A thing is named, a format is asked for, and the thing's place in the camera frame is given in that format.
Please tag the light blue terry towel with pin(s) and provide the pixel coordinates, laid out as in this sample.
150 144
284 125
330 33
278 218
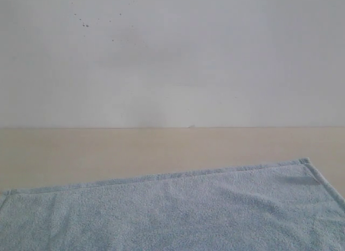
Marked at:
283 206

